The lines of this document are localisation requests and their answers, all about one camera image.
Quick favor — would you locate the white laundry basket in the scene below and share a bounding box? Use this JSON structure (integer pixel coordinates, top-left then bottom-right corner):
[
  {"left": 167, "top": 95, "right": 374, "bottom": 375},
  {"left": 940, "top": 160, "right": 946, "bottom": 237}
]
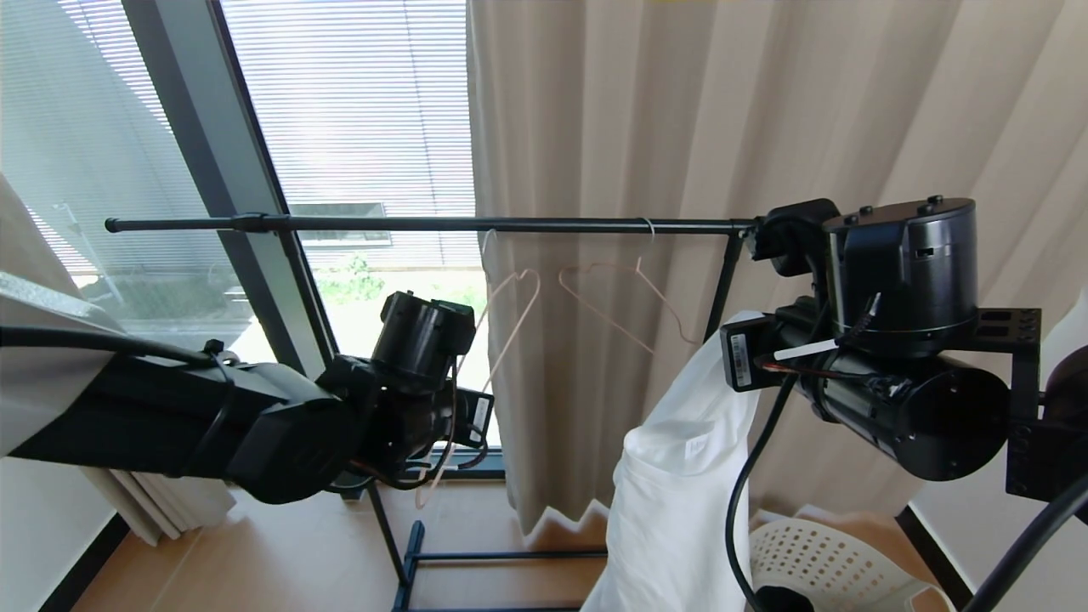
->
[{"left": 746, "top": 517, "right": 958, "bottom": 612}]

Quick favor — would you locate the window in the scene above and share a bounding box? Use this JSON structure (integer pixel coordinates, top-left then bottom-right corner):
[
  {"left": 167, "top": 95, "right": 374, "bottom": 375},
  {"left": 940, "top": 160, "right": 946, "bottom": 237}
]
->
[{"left": 0, "top": 0, "right": 504, "bottom": 479}]

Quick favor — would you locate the black clothes rack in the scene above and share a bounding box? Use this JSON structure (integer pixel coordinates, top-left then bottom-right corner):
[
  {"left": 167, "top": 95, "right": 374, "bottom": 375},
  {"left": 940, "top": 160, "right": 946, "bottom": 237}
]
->
[{"left": 105, "top": 212, "right": 768, "bottom": 612}]

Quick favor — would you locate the white printed t-shirt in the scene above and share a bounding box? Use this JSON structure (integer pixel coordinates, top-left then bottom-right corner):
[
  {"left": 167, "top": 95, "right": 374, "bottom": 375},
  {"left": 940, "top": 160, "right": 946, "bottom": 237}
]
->
[{"left": 581, "top": 309, "right": 768, "bottom": 612}]

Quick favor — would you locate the black cable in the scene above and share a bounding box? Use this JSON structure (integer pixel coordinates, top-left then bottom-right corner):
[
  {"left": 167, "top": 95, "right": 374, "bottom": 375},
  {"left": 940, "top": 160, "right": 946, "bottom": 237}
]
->
[
  {"left": 960, "top": 472, "right": 1088, "bottom": 612},
  {"left": 724, "top": 372, "right": 802, "bottom": 612}
]

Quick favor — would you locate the pink clothes hanger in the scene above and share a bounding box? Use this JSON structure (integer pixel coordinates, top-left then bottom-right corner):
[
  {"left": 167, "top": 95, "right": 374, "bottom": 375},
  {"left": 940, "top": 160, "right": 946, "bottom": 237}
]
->
[
  {"left": 414, "top": 228, "right": 543, "bottom": 511},
  {"left": 558, "top": 217, "right": 708, "bottom": 354}
]

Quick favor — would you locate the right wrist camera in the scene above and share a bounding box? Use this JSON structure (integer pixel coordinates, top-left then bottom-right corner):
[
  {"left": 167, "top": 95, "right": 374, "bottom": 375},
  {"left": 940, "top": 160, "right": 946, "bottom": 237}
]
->
[{"left": 720, "top": 313, "right": 797, "bottom": 394}]

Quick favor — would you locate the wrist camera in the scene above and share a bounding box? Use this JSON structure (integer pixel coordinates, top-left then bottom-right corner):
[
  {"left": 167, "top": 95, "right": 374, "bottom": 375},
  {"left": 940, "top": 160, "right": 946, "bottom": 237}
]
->
[
  {"left": 459, "top": 389, "right": 496, "bottom": 450},
  {"left": 720, "top": 313, "right": 797, "bottom": 394}
]

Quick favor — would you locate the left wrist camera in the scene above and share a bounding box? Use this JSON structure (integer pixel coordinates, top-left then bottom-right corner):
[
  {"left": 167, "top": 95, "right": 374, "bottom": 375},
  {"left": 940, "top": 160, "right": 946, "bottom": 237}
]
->
[{"left": 459, "top": 389, "right": 496, "bottom": 450}]

